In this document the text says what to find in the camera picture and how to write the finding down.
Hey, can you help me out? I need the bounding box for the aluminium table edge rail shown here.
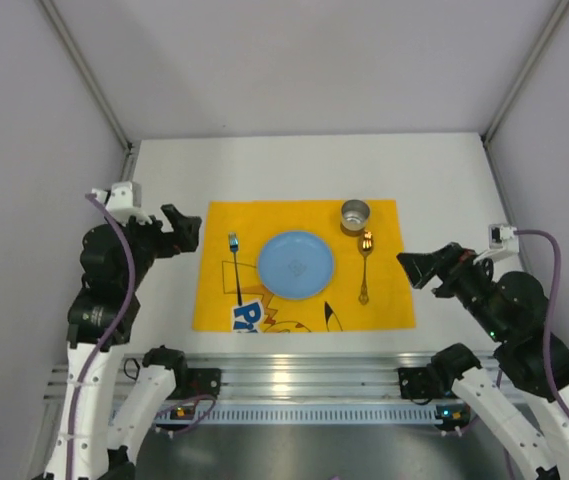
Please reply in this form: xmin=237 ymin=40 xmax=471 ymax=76
xmin=43 ymin=352 xmax=434 ymax=404

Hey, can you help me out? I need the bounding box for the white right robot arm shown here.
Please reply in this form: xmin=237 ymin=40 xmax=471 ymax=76
xmin=397 ymin=243 xmax=569 ymax=479

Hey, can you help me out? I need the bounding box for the yellow printed cloth mat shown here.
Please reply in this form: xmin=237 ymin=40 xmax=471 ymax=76
xmin=193 ymin=200 xmax=415 ymax=333

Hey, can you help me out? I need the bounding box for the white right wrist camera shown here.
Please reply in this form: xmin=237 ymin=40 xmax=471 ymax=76
xmin=475 ymin=224 xmax=520 ymax=263

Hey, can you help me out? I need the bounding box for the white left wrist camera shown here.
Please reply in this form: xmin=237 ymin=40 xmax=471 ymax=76
xmin=89 ymin=181 xmax=151 ymax=225

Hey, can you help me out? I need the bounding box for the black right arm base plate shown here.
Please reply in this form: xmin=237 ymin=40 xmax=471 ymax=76
xmin=397 ymin=367 xmax=456 ymax=403

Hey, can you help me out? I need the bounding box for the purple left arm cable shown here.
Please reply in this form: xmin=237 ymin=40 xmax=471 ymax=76
xmin=63 ymin=192 xmax=218 ymax=480

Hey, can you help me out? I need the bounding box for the steel cup with brown base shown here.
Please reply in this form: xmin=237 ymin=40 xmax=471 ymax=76
xmin=340 ymin=199 xmax=371 ymax=236

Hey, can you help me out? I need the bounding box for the perforated metal cable tray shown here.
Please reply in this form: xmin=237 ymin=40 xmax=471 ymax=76
xmin=153 ymin=403 xmax=470 ymax=426

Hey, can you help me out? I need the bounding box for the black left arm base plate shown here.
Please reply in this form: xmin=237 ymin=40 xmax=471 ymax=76
xmin=169 ymin=367 xmax=222 ymax=400

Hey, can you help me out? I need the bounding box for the blue metal fork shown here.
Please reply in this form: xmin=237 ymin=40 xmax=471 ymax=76
xmin=228 ymin=232 xmax=243 ymax=306

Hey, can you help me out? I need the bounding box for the bronze metal spoon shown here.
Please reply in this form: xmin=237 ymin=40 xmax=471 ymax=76
xmin=358 ymin=230 xmax=374 ymax=305

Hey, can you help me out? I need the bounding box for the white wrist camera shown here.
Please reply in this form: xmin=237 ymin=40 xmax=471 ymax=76
xmin=475 ymin=224 xmax=520 ymax=263
xmin=89 ymin=181 xmax=151 ymax=225

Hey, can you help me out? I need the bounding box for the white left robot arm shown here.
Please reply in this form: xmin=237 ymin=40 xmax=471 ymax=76
xmin=40 ymin=199 xmax=202 ymax=479

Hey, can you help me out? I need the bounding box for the light blue plastic plate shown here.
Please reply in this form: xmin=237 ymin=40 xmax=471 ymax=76
xmin=256 ymin=230 xmax=335 ymax=300

